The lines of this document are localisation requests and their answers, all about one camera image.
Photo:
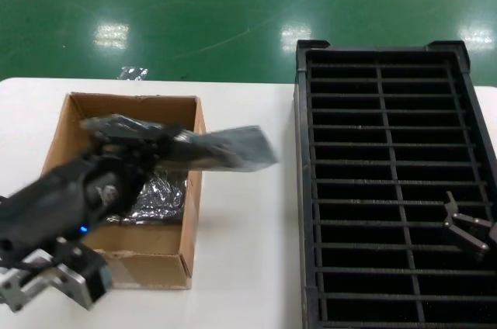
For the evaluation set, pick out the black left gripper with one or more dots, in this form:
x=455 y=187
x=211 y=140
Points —
x=70 y=197

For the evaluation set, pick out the black slotted plastic container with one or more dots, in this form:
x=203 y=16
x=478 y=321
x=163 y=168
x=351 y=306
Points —
x=388 y=150

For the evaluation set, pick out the silver foil scrap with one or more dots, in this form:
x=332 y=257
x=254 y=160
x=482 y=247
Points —
x=134 y=73

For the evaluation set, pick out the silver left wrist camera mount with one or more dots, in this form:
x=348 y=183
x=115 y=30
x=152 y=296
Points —
x=66 y=278

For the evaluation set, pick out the translucent grey antistatic bag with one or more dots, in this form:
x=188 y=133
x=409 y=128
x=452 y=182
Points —
x=233 y=150

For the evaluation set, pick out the brown open cardboard box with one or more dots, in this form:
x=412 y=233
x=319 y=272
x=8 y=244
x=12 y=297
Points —
x=147 y=243

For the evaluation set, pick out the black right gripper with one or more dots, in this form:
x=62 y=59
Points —
x=494 y=233

